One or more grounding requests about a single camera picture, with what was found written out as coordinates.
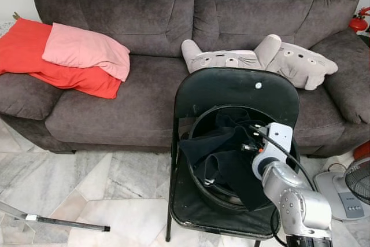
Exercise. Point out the grey Totoro plush cushion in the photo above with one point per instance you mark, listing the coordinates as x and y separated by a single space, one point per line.
300 65
225 61

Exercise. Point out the red pillow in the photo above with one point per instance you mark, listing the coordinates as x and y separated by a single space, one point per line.
23 50

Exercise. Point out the silver metal clothes rack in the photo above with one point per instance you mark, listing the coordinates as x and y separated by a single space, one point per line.
69 222

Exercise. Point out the white floor fan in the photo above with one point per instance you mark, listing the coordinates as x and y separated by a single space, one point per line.
341 198

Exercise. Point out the pink pillow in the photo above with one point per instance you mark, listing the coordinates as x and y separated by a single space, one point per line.
87 50

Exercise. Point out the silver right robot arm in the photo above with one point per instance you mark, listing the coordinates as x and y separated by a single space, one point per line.
295 201

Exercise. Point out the red fire extinguisher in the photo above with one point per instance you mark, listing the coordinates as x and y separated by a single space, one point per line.
358 24

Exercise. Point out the black folding chair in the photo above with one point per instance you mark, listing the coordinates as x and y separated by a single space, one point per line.
231 88

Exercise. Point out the dark grey sofa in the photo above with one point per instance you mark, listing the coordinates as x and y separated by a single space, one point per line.
133 102

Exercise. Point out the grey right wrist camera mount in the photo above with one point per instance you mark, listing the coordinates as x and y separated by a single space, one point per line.
282 137

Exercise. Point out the black round basket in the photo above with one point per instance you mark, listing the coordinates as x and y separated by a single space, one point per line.
202 121

